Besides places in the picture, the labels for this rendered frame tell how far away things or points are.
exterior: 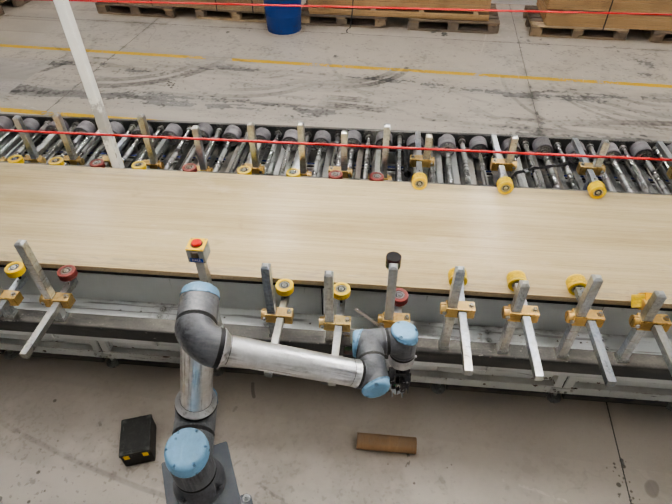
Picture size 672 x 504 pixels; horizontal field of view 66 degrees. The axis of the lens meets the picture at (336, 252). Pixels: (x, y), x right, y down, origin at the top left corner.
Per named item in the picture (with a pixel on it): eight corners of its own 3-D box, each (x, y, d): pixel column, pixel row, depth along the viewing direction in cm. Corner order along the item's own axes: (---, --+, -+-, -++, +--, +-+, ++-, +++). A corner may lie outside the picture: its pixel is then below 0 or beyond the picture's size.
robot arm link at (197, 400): (172, 445, 192) (167, 312, 143) (178, 403, 205) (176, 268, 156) (214, 445, 195) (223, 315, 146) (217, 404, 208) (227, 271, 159)
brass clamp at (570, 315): (601, 329, 205) (606, 320, 202) (566, 326, 206) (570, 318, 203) (597, 317, 210) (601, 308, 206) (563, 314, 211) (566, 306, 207)
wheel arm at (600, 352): (614, 387, 185) (618, 381, 182) (604, 386, 185) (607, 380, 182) (580, 285, 221) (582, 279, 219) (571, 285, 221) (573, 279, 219)
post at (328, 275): (333, 350, 234) (332, 275, 201) (326, 349, 234) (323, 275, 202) (334, 344, 236) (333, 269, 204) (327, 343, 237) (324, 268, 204)
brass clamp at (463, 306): (473, 320, 209) (475, 312, 206) (440, 317, 210) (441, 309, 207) (472, 308, 213) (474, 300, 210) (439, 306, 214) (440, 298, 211)
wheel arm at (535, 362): (543, 381, 187) (545, 375, 184) (532, 380, 187) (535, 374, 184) (520, 282, 223) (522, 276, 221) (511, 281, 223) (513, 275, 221)
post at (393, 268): (390, 346, 228) (398, 268, 195) (382, 345, 228) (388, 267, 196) (390, 339, 230) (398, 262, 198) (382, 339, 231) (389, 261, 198)
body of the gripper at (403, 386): (387, 392, 186) (389, 372, 178) (388, 373, 192) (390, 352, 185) (408, 394, 185) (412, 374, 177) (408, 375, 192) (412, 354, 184)
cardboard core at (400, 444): (416, 449, 257) (356, 444, 259) (415, 457, 262) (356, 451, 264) (416, 434, 262) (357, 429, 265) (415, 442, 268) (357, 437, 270)
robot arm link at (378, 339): (354, 351, 165) (392, 349, 166) (350, 323, 173) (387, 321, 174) (353, 369, 171) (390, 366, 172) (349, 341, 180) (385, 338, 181)
